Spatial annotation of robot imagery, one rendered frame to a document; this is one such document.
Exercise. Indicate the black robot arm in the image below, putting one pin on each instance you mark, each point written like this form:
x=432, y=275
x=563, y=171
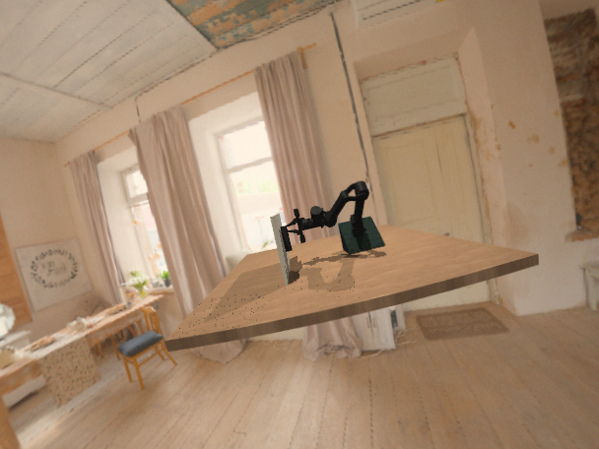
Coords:
x=321, y=218

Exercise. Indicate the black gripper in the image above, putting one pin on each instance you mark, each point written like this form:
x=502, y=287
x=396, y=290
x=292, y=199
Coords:
x=304, y=224

